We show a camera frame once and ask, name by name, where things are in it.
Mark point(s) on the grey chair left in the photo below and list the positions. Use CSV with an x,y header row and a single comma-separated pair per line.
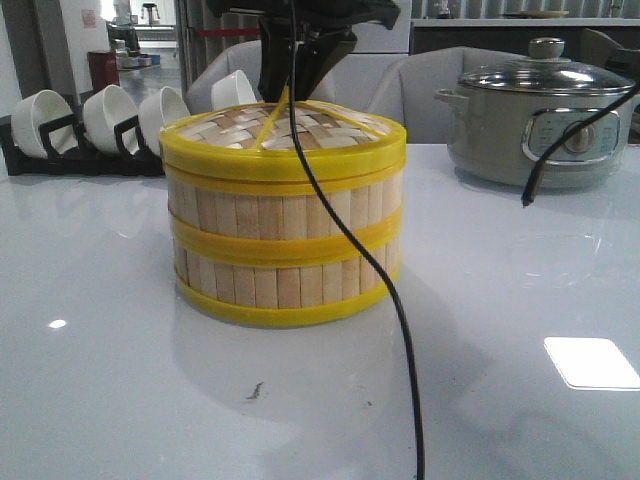
x,y
247,57

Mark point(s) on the glass pot lid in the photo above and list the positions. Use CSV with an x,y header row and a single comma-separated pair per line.
x,y
546,71

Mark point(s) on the black bowl rack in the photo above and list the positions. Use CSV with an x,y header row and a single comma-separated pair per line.
x,y
133,156

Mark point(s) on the white ceramic bowl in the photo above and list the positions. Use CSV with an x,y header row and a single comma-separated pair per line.
x,y
158,110
102,112
232,90
30,113

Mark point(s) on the yellow woven bamboo steamer lid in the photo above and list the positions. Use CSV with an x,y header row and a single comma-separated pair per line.
x,y
271,143

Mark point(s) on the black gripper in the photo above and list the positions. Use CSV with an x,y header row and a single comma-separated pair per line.
x,y
301,41

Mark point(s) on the bamboo steamer drawer yellow rims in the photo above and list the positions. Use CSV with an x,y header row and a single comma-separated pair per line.
x,y
277,297

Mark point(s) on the grey-green electric cooking pot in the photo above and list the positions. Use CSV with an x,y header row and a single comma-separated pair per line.
x,y
499,136

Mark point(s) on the grey chair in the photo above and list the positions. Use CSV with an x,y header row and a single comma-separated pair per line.
x,y
406,91
247,57

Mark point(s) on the grey chair right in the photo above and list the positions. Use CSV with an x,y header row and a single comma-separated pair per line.
x,y
406,91

